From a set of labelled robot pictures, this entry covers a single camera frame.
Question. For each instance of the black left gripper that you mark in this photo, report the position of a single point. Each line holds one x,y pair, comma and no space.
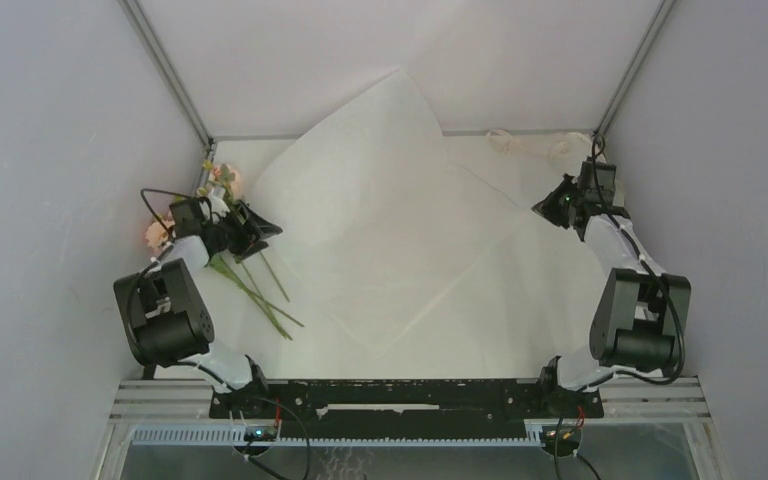
249,235

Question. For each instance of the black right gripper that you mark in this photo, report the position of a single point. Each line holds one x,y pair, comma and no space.
546,207

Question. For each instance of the pink fake flower bouquet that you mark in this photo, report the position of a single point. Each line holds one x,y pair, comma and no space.
194,215

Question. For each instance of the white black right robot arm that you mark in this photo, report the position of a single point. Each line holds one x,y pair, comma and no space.
638,327

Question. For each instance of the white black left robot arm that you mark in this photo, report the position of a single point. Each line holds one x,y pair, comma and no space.
165,319

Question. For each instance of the cream ribbon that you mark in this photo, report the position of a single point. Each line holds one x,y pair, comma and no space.
553,146

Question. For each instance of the black mounting rail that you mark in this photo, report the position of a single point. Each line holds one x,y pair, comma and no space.
407,410

